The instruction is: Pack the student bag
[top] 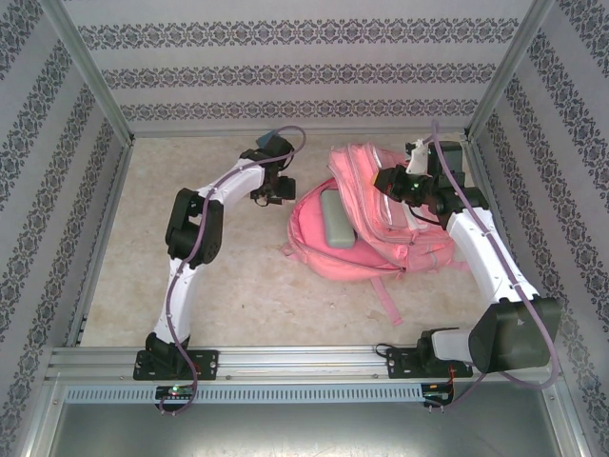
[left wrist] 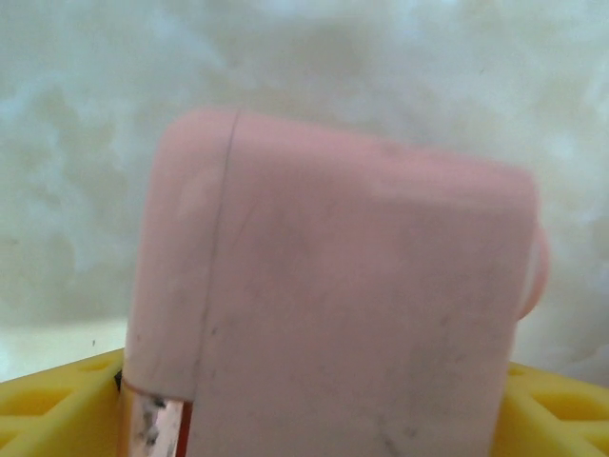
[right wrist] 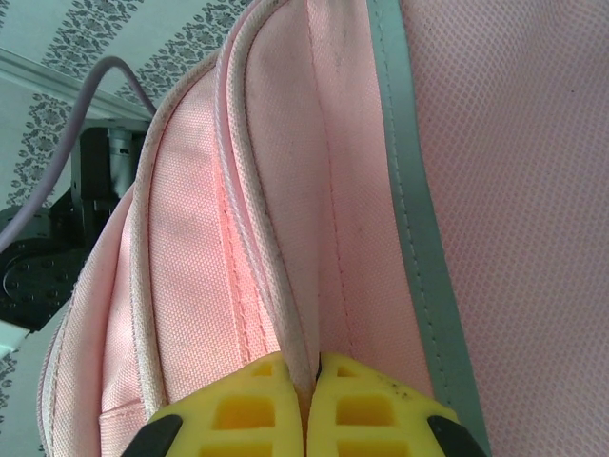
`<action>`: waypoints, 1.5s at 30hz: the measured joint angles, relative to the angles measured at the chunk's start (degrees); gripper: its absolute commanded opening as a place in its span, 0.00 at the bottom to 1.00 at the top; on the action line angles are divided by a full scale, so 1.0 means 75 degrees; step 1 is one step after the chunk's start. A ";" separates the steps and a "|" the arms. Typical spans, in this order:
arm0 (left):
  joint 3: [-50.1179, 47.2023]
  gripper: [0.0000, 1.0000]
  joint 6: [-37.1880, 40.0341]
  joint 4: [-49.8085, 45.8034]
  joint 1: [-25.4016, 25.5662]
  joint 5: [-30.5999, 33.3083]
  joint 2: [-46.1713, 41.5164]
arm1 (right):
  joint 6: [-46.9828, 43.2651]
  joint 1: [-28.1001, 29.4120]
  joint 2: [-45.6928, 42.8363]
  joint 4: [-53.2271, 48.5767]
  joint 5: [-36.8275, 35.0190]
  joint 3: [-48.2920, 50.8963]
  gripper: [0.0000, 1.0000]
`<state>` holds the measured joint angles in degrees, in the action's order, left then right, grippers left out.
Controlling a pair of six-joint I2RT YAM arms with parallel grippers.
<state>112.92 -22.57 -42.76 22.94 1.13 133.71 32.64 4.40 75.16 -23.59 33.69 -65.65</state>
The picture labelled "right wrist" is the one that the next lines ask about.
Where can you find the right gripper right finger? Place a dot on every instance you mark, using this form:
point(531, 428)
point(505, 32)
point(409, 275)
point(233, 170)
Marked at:
point(371, 414)

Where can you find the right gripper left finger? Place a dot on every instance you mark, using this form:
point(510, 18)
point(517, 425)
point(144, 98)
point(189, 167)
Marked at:
point(238, 409)

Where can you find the pink backpack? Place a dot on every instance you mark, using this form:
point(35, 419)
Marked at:
point(380, 190)

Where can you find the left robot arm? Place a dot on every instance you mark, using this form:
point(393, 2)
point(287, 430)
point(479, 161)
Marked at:
point(43, 281)

